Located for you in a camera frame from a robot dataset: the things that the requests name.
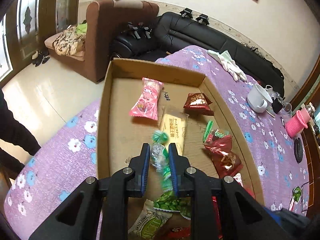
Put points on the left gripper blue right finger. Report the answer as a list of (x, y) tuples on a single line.
[(181, 184)]

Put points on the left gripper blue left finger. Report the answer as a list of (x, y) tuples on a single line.
[(140, 166)]

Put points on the green white snack packet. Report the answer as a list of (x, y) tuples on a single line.
[(155, 214)]

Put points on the green clear candy packet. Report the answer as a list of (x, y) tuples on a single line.
[(160, 159)]

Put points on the dark red nut packet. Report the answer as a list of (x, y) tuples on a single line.
[(226, 162)]

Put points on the yellow cake bar packet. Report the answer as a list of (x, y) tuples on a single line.
[(174, 123)]

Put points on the pink character snack packet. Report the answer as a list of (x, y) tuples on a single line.
[(147, 104)]

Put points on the dark red triangular packet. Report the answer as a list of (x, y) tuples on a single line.
[(200, 103)]

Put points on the red gold long packet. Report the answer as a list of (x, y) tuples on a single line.
[(217, 218)]

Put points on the small red candy packet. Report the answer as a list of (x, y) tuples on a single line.
[(216, 134)]

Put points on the purple floral tablecloth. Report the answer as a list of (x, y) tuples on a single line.
[(261, 142)]

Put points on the black glasses case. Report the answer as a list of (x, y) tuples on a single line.
[(298, 150)]

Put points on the brown cardboard box tray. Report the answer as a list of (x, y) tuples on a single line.
[(122, 136)]

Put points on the pink knit-sleeved thermos bottle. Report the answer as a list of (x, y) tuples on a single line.
[(300, 120)]

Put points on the white ceramic mug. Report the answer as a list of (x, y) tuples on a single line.
[(258, 99)]

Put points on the small black cup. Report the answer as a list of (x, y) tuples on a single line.
[(277, 105)]

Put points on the white cloth gloves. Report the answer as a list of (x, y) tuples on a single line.
[(228, 64)]

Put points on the person in dark clothes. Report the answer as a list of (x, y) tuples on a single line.
[(14, 132)]

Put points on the black leather sofa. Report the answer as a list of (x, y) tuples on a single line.
[(171, 32)]

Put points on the brown armchair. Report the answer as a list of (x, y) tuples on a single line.
[(105, 20)]

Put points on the wooden glass door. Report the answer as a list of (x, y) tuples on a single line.
[(26, 25)]

